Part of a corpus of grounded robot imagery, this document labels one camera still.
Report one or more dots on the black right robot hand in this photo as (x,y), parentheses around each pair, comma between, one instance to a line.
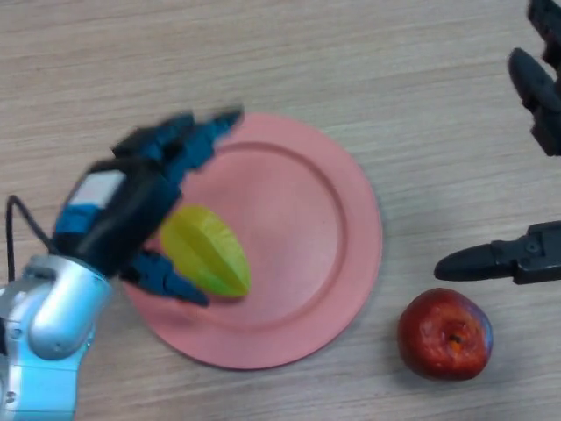
(539,259)

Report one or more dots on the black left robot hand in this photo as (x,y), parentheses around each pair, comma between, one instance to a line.
(122,210)

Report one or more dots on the yellow green starfruit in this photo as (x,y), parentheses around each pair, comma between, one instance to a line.
(210,250)

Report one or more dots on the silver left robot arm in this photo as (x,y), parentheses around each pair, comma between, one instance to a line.
(57,316)

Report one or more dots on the pink round plate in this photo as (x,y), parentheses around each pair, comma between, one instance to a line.
(293,245)

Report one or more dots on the red apple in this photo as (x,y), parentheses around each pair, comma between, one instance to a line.
(442,335)

